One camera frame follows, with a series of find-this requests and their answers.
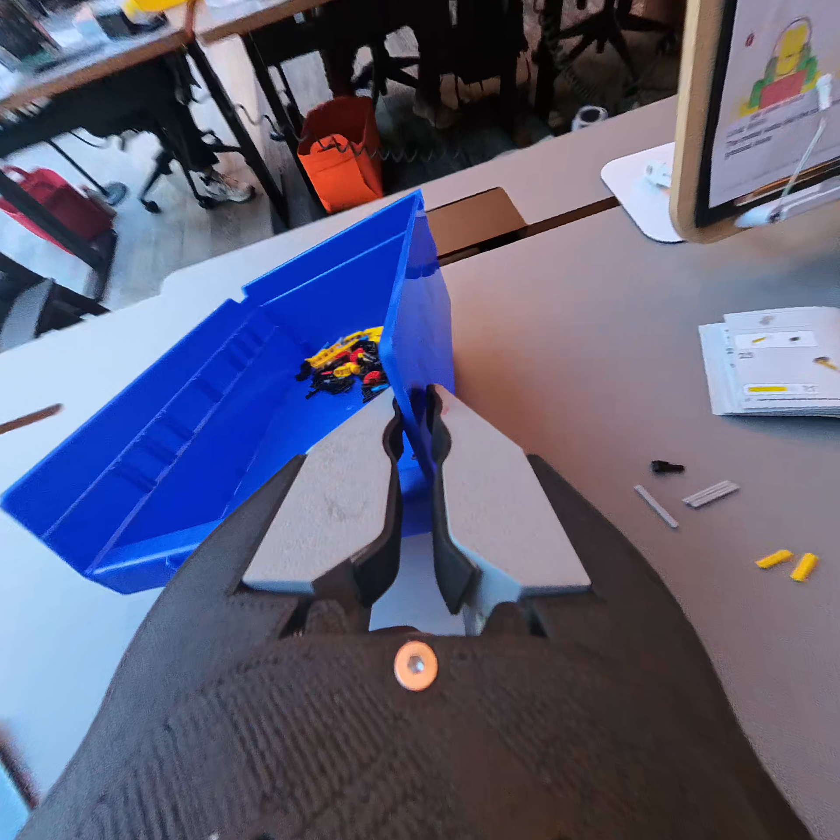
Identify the yellow lego axle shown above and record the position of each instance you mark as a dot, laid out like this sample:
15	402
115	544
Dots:
774	559
804	567

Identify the orange paper bag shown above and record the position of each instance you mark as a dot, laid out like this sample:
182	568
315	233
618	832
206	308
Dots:
341	170

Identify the black office chair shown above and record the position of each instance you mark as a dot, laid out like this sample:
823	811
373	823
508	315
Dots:
590	39
453	52

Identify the black lego pin connector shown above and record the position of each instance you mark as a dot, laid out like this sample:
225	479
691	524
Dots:
664	467

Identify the computer monitor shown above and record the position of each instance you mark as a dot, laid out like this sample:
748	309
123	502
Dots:
695	98

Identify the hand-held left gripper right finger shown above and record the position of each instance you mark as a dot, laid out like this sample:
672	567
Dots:
505	505

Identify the blue plastic bin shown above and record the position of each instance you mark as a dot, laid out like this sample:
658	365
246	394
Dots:
197	407

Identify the wooden table with black legs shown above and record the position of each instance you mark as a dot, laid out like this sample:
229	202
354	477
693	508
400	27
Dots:
92	69
262	16

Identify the pile of small lego pieces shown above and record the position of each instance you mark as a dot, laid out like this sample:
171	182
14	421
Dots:
344	364

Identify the lego instruction booklet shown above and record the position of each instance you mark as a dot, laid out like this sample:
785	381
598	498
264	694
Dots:
774	367

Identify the small white round container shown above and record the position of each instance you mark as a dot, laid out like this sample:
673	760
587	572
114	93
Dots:
589	118

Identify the red bag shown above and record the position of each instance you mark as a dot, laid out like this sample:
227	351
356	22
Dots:
59	203

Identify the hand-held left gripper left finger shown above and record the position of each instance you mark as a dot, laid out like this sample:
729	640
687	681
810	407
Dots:
315	505

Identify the light grey lego axle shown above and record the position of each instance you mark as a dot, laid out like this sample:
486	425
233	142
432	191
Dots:
656	506

